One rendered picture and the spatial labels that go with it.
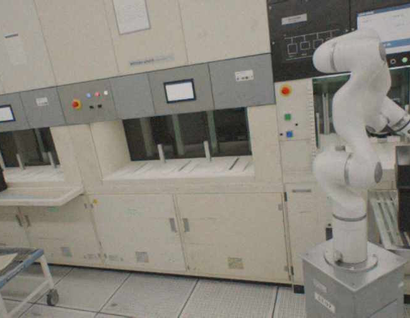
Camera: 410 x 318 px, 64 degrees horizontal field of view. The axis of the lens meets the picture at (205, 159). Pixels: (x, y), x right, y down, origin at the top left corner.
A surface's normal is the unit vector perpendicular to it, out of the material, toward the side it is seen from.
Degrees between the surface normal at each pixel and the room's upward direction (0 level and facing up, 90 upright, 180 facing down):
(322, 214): 90
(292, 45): 90
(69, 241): 90
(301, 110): 90
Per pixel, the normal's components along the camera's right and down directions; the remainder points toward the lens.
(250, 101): -0.32, 0.31
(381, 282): 0.43, 0.18
